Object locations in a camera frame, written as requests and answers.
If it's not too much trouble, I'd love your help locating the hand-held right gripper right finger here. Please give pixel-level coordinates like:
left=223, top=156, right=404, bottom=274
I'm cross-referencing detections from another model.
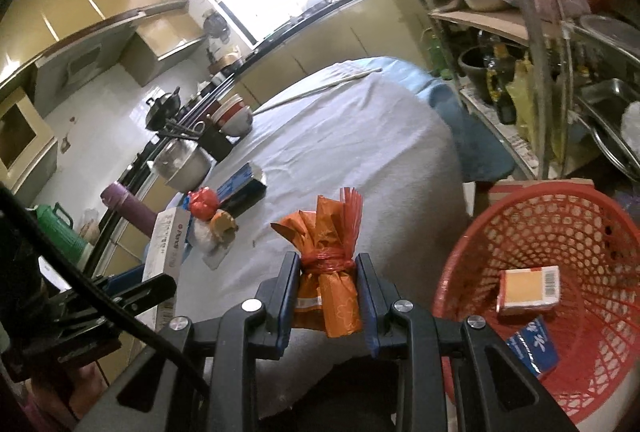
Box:
left=356, top=253, right=576, bottom=432

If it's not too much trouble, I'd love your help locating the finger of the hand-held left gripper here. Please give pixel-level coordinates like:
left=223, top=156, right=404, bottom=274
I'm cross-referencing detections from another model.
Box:
left=50, top=309, right=123, bottom=365
left=105, top=273, right=177, bottom=308

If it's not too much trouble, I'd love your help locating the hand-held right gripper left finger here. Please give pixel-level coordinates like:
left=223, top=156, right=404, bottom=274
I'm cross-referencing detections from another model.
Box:
left=75, top=252, right=306, bottom=432

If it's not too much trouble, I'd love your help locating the orange wrapper bundle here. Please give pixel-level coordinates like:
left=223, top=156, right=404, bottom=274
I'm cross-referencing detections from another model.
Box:
left=270, top=186, right=365, bottom=339

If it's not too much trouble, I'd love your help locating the white long carton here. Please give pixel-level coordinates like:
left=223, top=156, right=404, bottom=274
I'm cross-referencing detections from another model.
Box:
left=142, top=207, right=193, bottom=333

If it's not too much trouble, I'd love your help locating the red plastic bag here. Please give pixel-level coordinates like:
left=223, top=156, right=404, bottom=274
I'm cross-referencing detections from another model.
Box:
left=187, top=187, right=221, bottom=219

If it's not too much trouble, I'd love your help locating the red plastic basket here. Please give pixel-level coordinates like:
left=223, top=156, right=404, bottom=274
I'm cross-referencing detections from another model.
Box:
left=432, top=184, right=640, bottom=428

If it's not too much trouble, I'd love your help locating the green plastic jug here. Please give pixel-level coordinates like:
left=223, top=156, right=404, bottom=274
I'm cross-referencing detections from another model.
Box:
left=35, top=202, right=93, bottom=263

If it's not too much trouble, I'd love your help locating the white bag with food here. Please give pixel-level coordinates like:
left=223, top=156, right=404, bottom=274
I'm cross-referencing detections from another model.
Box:
left=192, top=222, right=232, bottom=270

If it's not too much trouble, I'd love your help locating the purple bottle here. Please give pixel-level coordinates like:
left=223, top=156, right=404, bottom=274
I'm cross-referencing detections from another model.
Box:
left=100, top=182, right=158, bottom=238

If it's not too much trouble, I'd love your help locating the brown crumpled wrapper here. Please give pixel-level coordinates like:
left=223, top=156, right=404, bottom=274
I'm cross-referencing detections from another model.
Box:
left=209, top=209, right=238, bottom=243

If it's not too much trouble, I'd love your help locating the blue long carton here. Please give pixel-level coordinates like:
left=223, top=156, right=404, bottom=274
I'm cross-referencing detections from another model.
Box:
left=215, top=162, right=268, bottom=218

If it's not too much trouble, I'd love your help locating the metal cooking pot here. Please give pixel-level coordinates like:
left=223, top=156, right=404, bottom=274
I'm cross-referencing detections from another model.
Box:
left=152, top=139, right=213, bottom=193

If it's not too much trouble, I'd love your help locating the grey tablecloth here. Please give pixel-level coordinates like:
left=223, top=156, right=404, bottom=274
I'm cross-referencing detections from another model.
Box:
left=172, top=62, right=466, bottom=418

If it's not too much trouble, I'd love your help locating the beige cardboard box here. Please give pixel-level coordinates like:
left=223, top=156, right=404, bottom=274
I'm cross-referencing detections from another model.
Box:
left=496, top=265, right=561, bottom=317

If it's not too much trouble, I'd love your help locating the black container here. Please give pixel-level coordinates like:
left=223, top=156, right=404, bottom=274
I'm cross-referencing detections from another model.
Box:
left=197, top=124, right=241, bottom=163

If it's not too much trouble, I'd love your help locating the blue printed packet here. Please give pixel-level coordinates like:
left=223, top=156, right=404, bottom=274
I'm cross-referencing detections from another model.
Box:
left=505, top=318, right=560, bottom=380

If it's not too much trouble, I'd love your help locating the white red-rimmed bowl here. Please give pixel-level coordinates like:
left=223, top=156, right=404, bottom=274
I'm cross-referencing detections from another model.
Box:
left=217, top=109, right=253, bottom=138
left=212, top=93, right=248, bottom=119

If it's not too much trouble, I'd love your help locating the black wok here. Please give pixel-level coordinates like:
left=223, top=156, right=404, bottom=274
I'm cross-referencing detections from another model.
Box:
left=145, top=87, right=183, bottom=133

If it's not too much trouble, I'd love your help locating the blue cloth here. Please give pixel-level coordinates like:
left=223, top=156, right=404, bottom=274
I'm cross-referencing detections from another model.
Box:
left=350, top=56, right=516, bottom=183

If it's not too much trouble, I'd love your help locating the long white stick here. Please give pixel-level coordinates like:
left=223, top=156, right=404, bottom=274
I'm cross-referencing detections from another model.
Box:
left=252, top=67, right=383, bottom=115

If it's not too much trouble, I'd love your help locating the range hood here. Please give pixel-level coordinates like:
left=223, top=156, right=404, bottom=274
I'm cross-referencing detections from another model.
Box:
left=32, top=24, right=141, bottom=113

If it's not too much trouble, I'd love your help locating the dark oil bottle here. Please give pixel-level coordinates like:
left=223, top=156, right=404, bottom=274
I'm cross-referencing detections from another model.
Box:
left=485, top=42, right=518, bottom=125

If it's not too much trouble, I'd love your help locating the yellow plastic bag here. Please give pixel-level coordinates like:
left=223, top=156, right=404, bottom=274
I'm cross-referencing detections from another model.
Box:
left=507, top=57, right=540, bottom=143

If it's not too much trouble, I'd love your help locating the green plastic bottle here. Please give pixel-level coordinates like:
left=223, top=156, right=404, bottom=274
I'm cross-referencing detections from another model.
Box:
left=427, top=29, right=451, bottom=78

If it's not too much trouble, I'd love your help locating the dark round pot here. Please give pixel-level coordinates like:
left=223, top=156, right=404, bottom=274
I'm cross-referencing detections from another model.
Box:
left=457, top=44, right=516, bottom=105

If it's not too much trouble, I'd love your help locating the small electric fan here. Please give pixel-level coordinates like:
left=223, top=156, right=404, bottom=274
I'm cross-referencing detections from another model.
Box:
left=202, top=9, right=231, bottom=43

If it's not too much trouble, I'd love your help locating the metal kitchen rack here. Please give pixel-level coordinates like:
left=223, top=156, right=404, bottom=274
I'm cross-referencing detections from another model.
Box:
left=387, top=0, right=640, bottom=183

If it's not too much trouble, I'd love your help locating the metal tray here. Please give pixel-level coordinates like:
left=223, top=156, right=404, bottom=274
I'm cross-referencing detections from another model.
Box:
left=570, top=77, right=640, bottom=138

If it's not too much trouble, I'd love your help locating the white plastic bag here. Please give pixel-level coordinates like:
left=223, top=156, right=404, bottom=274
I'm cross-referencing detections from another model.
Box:
left=620, top=101, right=640, bottom=138

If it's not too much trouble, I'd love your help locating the black cable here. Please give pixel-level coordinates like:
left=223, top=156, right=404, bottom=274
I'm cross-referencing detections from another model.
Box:
left=0, top=184, right=211, bottom=395

